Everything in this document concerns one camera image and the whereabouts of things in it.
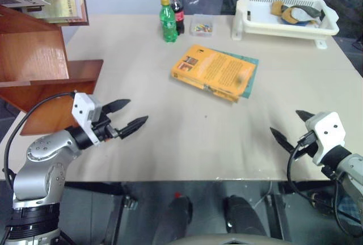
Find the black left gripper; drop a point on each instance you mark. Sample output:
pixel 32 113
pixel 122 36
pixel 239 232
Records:
pixel 101 127

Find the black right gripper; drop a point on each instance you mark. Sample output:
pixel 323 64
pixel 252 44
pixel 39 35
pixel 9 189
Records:
pixel 307 150

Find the brown wooden bookshelf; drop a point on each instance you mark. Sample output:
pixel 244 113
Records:
pixel 31 58

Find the clear box with colourful bits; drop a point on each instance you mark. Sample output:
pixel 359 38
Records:
pixel 202 26

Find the tan cloth piece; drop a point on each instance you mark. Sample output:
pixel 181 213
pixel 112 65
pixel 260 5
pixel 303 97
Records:
pixel 277 9

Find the white plastic basket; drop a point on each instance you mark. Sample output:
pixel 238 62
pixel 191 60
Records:
pixel 283 29

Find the yellow orange book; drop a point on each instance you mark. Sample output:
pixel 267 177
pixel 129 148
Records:
pixel 218 70

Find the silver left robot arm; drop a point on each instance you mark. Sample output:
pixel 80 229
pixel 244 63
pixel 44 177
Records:
pixel 37 168

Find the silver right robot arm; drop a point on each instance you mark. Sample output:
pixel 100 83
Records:
pixel 350 165

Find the green plastic soda bottle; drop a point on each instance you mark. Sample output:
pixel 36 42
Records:
pixel 168 23

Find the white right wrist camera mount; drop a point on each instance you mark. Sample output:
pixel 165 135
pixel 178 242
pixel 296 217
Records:
pixel 326 131

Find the black metal table frame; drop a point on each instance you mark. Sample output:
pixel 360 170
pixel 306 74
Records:
pixel 93 188

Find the teal book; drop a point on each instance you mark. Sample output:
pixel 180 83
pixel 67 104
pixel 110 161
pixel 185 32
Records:
pixel 253 72

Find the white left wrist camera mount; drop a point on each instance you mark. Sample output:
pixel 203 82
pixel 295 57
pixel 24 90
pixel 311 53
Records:
pixel 82 109

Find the dark cola bottle red cap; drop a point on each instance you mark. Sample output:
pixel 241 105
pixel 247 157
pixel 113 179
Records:
pixel 179 15

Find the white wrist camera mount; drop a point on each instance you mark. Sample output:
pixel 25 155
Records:
pixel 82 109
pixel 326 131

